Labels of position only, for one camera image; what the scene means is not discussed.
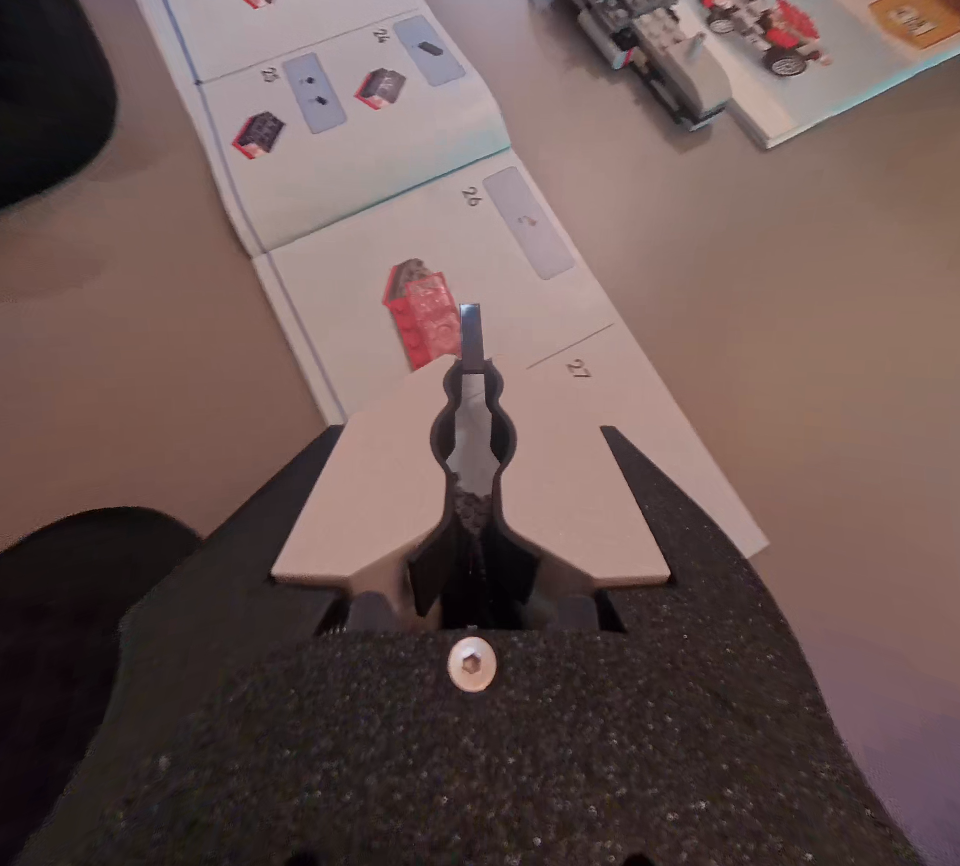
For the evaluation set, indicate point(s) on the red toy brick assembly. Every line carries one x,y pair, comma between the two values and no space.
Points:
424,319

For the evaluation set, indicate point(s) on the small black toy brick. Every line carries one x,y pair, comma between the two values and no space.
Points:
472,334

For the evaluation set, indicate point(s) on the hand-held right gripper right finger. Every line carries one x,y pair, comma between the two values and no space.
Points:
577,506

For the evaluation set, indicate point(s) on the open instruction booklet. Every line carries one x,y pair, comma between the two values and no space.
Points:
337,154

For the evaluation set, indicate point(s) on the toy car picture booklet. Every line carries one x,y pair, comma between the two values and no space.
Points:
847,34

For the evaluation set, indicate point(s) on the grey toy brick car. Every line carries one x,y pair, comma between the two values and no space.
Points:
637,34

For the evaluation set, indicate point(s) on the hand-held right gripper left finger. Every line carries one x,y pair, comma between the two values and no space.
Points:
360,491

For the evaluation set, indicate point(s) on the grey desk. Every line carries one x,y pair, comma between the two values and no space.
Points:
750,319

